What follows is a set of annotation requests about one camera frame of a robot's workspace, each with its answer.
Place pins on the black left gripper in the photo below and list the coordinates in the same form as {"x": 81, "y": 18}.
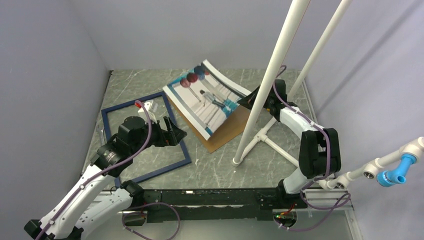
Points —
{"x": 173, "y": 136}

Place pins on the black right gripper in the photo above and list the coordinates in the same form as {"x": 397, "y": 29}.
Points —
{"x": 249, "y": 100}

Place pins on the brown frame backing board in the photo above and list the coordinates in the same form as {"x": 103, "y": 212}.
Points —
{"x": 230, "y": 129}

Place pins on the photo print with balloons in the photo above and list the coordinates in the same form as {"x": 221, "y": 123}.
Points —
{"x": 205, "y": 96}

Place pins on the blue wooden picture frame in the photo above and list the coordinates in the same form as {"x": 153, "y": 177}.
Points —
{"x": 153, "y": 161}

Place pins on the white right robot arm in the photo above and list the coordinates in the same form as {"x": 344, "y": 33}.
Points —
{"x": 319, "y": 152}

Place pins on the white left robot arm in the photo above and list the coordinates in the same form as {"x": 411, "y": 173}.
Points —
{"x": 73, "y": 218}

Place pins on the white pipe stand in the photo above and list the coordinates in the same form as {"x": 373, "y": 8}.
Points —
{"x": 275, "y": 68}

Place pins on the silver open-end wrench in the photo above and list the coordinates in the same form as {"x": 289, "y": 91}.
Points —
{"x": 101, "y": 135}

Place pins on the blue pipe fitting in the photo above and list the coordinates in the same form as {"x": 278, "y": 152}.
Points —
{"x": 397, "y": 176}

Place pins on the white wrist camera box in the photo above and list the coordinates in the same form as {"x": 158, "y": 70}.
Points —
{"x": 145, "y": 111}

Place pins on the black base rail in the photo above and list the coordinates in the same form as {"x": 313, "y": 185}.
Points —
{"x": 262, "y": 204}

